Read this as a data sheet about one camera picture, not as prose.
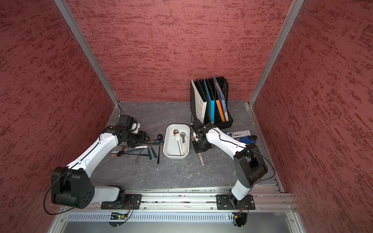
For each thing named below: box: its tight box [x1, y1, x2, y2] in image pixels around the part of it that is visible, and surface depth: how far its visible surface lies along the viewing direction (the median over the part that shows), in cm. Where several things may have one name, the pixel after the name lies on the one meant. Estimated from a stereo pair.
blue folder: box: [213, 76, 229, 122], surface depth 90 cm
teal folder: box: [203, 78, 215, 124], surface depth 86 cm
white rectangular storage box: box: [162, 123, 191, 160], surface depth 97 cm
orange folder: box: [215, 99, 226, 122], surface depth 90 cm
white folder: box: [191, 78, 207, 124], surface depth 88 cm
